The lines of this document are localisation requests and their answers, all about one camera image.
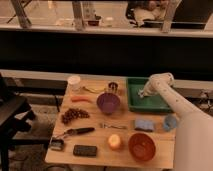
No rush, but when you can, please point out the blue sponge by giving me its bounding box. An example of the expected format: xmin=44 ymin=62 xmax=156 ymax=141
xmin=134 ymin=119 xmax=154 ymax=132

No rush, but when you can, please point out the green plastic tray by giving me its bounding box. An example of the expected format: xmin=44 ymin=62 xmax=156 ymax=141
xmin=126 ymin=77 xmax=172 ymax=113

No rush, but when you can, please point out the white paper cup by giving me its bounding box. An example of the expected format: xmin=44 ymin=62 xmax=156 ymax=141
xmin=67 ymin=75 xmax=81 ymax=91

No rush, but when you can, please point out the bunch of red grapes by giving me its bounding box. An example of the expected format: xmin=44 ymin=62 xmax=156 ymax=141
xmin=61 ymin=108 xmax=90 ymax=125

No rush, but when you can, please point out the purple bowl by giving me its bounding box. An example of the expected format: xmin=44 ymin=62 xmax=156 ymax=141
xmin=96 ymin=93 xmax=120 ymax=114

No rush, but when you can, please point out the blue cup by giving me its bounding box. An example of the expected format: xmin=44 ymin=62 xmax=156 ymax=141
xmin=163 ymin=115 xmax=177 ymax=131

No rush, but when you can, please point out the orange bowl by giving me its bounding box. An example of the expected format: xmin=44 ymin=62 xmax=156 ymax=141
xmin=128 ymin=133 xmax=156 ymax=162

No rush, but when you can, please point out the small metal cup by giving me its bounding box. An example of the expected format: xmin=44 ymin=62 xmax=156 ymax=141
xmin=108 ymin=82 xmax=118 ymax=93

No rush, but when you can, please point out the black rectangular block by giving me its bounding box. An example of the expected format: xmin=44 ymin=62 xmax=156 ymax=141
xmin=73 ymin=145 xmax=97 ymax=157

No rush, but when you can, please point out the black chair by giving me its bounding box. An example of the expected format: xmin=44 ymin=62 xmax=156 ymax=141
xmin=0 ymin=74 xmax=35 ymax=171

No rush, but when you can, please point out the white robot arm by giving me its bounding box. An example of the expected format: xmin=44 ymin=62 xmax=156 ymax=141
xmin=142 ymin=72 xmax=213 ymax=171

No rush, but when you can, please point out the orange carrot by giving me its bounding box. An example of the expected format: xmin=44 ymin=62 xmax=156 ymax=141
xmin=70 ymin=96 xmax=92 ymax=103

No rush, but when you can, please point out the yellow banana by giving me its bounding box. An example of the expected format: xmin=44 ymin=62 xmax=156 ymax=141
xmin=82 ymin=86 xmax=105 ymax=94

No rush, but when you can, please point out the small metal tin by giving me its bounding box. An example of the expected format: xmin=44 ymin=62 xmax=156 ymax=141
xmin=50 ymin=139 xmax=64 ymax=151

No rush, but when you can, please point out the metal fork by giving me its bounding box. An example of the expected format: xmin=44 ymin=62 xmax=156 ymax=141
xmin=99 ymin=123 xmax=127 ymax=129

